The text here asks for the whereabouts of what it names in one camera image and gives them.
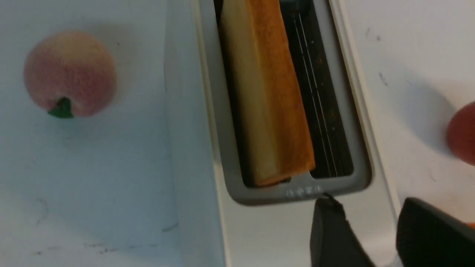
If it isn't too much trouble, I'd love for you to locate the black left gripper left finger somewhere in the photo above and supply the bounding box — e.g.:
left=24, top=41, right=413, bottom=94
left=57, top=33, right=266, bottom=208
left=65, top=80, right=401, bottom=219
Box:
left=310, top=195, right=375, bottom=267

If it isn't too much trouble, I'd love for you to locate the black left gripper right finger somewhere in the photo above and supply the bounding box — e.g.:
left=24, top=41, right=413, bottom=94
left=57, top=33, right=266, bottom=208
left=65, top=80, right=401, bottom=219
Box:
left=396, top=197, right=475, bottom=267

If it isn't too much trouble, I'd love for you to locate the toasted bread slice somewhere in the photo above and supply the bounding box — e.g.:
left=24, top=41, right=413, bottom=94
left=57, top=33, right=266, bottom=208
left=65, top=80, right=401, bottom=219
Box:
left=219, top=0, right=315, bottom=186

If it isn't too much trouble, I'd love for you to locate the red apple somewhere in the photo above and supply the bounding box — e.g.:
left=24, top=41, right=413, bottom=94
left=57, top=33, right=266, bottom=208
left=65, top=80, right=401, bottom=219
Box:
left=446, top=102, right=475, bottom=166

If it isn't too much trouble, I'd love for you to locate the white two-slot toaster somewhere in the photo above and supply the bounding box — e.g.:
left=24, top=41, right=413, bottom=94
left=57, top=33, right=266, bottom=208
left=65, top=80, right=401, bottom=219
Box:
left=164, top=0, right=400, bottom=267

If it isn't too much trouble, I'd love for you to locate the pink peach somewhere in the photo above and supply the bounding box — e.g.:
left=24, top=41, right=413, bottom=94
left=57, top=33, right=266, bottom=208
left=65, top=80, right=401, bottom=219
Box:
left=23, top=30, right=117, bottom=119

